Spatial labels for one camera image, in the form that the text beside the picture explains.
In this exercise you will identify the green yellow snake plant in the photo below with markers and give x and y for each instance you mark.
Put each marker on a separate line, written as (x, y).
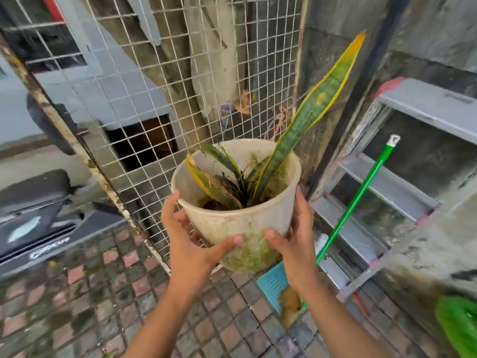
(305, 111)

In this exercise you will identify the person's right thumb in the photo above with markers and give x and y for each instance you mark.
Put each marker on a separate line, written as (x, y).
(275, 238)

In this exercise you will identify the grey tree trunk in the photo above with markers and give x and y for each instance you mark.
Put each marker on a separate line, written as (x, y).
(212, 59)

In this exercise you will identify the person's right forearm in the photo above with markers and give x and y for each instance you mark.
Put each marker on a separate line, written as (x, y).
(335, 324)

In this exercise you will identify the white plastic plant pot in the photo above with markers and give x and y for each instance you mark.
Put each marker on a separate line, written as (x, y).
(242, 223)

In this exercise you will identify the person's right hand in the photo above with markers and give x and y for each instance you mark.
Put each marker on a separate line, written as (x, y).
(298, 249)

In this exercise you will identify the teal plastic dustpan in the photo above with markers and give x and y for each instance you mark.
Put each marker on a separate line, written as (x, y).
(274, 285)

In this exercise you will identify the black motor scooter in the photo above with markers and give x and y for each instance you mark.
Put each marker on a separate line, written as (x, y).
(37, 219)

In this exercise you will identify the aluminium step ladder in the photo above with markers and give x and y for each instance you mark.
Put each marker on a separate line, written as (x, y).
(391, 182)

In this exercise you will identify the person's left forearm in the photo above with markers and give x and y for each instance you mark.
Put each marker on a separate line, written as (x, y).
(164, 324)

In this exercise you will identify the person's left hand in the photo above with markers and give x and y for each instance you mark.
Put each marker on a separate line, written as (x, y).
(186, 253)

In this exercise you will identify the person's left thumb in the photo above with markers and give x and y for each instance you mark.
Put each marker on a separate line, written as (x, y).
(223, 246)

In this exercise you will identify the green plastic object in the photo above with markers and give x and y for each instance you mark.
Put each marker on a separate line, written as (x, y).
(458, 324)

